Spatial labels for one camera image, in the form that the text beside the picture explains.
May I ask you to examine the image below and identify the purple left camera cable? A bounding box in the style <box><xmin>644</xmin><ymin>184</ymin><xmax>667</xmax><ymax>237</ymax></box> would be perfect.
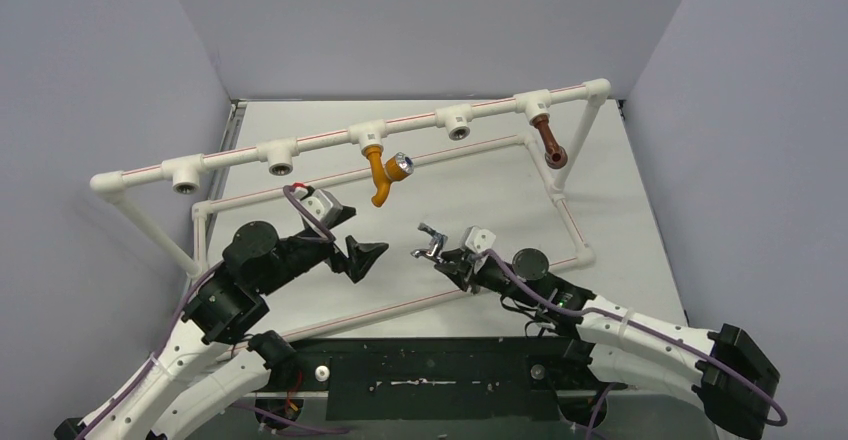
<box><xmin>72</xmin><ymin>183</ymin><xmax>339</xmax><ymax>440</ymax></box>

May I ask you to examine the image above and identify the brown faucet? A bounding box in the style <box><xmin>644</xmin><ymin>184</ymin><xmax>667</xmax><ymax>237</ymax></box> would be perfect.
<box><xmin>530</xmin><ymin>114</ymin><xmax>568</xmax><ymax>170</ymax></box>

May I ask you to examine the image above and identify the orange faucet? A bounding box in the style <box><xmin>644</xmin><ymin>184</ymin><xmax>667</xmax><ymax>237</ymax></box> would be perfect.
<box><xmin>363</xmin><ymin>145</ymin><xmax>415</xmax><ymax>208</ymax></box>

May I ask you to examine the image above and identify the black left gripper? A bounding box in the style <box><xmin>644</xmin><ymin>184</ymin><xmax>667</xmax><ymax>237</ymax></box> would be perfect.
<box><xmin>259</xmin><ymin>207</ymin><xmax>389</xmax><ymax>294</ymax></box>

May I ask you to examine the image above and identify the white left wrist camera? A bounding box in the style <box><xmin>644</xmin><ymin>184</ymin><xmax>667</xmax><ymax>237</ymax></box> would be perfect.
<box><xmin>300</xmin><ymin>189</ymin><xmax>343</xmax><ymax>229</ymax></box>

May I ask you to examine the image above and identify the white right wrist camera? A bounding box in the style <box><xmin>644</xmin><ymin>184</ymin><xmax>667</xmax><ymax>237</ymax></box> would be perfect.
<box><xmin>460</xmin><ymin>225</ymin><xmax>496</xmax><ymax>254</ymax></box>

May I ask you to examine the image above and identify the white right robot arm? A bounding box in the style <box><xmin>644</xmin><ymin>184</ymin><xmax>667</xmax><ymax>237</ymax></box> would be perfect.
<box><xmin>423</xmin><ymin>248</ymin><xmax>788</xmax><ymax>439</ymax></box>

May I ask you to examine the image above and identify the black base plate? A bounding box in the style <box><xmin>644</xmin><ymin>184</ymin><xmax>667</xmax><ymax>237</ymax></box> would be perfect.
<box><xmin>260</xmin><ymin>336</ymin><xmax>606</xmax><ymax>421</ymax></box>

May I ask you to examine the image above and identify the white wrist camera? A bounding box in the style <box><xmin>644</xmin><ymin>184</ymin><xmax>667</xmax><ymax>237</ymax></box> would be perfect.
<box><xmin>300</xmin><ymin>189</ymin><xmax>343</xmax><ymax>229</ymax></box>
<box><xmin>460</xmin><ymin>225</ymin><xmax>496</xmax><ymax>254</ymax></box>

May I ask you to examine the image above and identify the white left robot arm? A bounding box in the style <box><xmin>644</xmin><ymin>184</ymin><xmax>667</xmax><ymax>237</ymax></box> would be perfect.
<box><xmin>53</xmin><ymin>221</ymin><xmax>389</xmax><ymax>439</ymax></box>

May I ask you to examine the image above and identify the white pipe frame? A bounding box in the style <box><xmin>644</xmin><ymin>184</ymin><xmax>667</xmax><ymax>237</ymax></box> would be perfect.
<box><xmin>89</xmin><ymin>78</ymin><xmax>613</xmax><ymax>367</ymax></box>

